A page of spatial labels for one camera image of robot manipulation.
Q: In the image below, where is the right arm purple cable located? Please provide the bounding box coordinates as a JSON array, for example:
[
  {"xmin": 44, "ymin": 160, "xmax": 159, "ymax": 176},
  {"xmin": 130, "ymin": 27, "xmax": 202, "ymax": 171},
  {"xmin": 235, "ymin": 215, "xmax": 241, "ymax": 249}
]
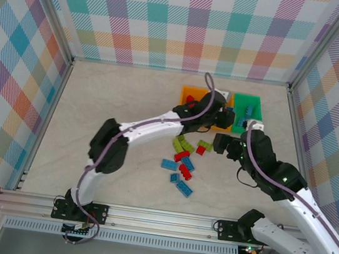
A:
[{"xmin": 230, "ymin": 118, "xmax": 339, "ymax": 254}]

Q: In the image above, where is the slotted grey cable duct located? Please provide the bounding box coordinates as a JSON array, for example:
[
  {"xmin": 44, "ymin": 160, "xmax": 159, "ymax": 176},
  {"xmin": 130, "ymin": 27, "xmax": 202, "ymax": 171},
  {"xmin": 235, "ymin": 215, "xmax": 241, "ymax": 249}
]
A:
[{"xmin": 3, "ymin": 216, "xmax": 240, "ymax": 254}]

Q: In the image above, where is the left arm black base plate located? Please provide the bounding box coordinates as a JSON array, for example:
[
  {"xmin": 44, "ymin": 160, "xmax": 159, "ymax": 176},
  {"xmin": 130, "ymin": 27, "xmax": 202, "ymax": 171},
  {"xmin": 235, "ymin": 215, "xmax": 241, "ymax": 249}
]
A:
[{"xmin": 51, "ymin": 196, "xmax": 111, "ymax": 227}]

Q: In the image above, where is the orange plastic container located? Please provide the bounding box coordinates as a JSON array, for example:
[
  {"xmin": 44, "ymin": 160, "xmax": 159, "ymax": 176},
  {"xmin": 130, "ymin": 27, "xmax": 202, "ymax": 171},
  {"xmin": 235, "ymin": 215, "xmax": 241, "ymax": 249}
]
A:
[{"xmin": 176, "ymin": 84, "xmax": 238, "ymax": 133}]

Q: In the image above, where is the aluminium rear rail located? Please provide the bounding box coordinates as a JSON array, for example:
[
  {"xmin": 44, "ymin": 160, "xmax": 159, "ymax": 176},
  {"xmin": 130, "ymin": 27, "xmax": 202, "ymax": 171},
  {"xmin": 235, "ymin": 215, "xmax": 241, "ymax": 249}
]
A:
[{"xmin": 71, "ymin": 52, "xmax": 293, "ymax": 90}]

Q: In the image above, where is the green lego brick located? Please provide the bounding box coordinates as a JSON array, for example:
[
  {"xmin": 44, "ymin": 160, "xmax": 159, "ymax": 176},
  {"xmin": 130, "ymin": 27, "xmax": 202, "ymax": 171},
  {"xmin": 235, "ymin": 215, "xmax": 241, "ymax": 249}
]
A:
[
  {"xmin": 171, "ymin": 138, "xmax": 187, "ymax": 155},
  {"xmin": 175, "ymin": 136, "xmax": 196, "ymax": 152},
  {"xmin": 197, "ymin": 139, "xmax": 214, "ymax": 150}
]

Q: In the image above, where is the aluminium side rail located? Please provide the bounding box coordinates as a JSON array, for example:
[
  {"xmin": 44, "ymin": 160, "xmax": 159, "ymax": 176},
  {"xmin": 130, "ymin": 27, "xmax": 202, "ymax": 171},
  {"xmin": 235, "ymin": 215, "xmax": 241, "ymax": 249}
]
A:
[{"xmin": 13, "ymin": 53, "xmax": 76, "ymax": 197}]

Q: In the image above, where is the aluminium frame post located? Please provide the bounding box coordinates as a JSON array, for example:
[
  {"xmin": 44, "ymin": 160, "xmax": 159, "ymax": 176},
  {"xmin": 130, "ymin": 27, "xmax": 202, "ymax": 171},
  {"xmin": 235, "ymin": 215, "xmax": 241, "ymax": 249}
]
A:
[
  {"xmin": 14, "ymin": 0, "xmax": 84, "ymax": 64},
  {"xmin": 286, "ymin": 0, "xmax": 339, "ymax": 99}
]

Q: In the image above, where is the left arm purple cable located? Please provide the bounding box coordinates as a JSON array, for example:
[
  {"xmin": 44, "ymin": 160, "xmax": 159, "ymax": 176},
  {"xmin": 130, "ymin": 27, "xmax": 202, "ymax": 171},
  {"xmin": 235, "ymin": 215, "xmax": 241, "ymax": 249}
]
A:
[{"xmin": 63, "ymin": 55, "xmax": 220, "ymax": 254}]

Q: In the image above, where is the small blue lego brick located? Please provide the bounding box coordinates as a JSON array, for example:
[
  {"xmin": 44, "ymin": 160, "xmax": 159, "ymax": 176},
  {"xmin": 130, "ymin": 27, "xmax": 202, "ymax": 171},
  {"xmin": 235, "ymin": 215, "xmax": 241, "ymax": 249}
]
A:
[{"xmin": 168, "ymin": 171, "xmax": 182, "ymax": 185}]

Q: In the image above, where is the thin black cable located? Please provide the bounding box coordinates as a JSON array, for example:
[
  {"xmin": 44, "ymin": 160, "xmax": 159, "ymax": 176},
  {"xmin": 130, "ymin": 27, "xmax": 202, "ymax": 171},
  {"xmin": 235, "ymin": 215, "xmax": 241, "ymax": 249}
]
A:
[{"xmin": 235, "ymin": 165, "xmax": 261, "ymax": 189}]

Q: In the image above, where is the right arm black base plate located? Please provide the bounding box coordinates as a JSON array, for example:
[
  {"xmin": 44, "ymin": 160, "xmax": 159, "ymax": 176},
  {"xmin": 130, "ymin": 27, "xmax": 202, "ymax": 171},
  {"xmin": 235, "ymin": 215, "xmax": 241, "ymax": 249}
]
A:
[{"xmin": 213, "ymin": 218, "xmax": 258, "ymax": 246}]

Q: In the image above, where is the aluminium mounting rail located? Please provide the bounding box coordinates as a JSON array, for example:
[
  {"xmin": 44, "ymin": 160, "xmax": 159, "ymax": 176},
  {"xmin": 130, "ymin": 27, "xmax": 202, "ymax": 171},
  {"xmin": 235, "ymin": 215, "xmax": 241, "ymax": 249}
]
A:
[{"xmin": 0, "ymin": 185, "xmax": 311, "ymax": 254}]

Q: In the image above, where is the green plastic container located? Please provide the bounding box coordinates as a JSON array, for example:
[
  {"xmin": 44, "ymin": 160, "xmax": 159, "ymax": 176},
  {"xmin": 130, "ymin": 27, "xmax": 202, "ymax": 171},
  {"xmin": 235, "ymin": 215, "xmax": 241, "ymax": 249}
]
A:
[{"xmin": 229, "ymin": 93, "xmax": 266, "ymax": 137}]

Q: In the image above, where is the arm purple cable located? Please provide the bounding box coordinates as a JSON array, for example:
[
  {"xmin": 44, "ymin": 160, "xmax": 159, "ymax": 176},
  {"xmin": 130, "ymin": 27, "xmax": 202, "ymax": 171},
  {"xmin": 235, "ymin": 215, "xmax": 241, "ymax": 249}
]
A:
[
  {"xmin": 230, "ymin": 118, "xmax": 339, "ymax": 254},
  {"xmin": 63, "ymin": 55, "xmax": 220, "ymax": 254}
]

